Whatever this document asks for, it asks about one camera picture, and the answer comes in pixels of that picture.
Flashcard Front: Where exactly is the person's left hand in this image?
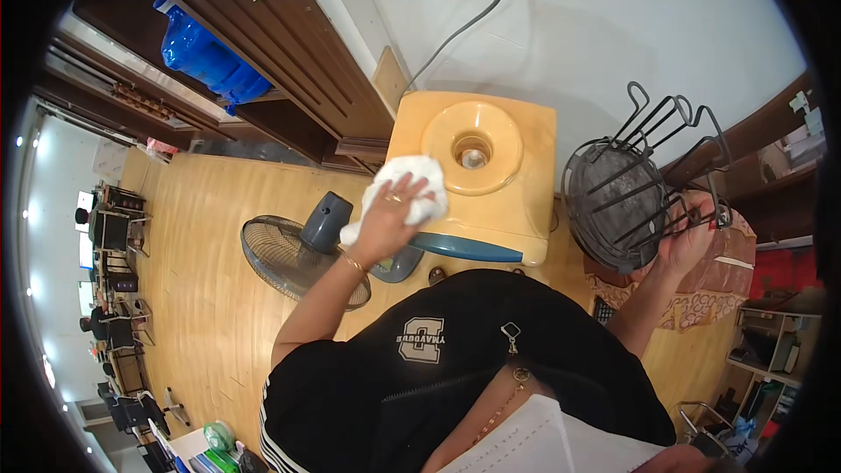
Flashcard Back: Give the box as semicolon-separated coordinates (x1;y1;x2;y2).
340;172;437;270

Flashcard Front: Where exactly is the person's right hand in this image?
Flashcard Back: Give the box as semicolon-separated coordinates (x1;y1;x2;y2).
656;191;720;278

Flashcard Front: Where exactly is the white cleaning cloth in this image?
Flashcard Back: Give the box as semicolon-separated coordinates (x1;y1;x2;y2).
339;155;449;247

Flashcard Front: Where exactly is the black wire rack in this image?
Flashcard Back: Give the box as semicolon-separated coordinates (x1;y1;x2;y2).
562;81;735;275

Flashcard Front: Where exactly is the brown wooden door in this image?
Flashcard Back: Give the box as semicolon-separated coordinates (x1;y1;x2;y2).
660;72;822;244

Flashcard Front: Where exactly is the red cloth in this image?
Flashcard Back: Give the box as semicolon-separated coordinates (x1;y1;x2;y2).
749;246;819;300

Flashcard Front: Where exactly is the light wooden board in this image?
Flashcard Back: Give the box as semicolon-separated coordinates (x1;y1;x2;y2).
371;46;413;120

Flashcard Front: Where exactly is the yellow water dispenser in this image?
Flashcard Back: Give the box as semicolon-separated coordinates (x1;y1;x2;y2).
384;91;558;268

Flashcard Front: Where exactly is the grey standing fan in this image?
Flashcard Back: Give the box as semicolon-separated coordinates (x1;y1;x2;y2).
240;191;424;313

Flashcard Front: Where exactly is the shelf unit with items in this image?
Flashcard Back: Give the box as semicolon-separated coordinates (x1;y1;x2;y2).
726;305;822;408

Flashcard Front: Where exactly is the person's body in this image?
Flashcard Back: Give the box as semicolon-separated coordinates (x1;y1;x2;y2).
259;269;743;473

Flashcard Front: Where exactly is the blue water bottle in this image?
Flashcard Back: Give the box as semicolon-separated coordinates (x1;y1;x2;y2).
153;0;273;116

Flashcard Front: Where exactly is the row of desks with chairs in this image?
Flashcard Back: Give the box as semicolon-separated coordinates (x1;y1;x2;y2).
74;180;191;434

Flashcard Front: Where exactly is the grey power cable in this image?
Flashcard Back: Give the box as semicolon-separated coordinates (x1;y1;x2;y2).
404;0;533;93

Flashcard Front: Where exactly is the brown wooden door frame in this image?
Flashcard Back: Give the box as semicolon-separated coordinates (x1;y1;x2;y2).
72;0;395;175

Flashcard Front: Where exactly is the metal frame chair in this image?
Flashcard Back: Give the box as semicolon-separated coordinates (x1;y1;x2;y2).
677;401;737;457

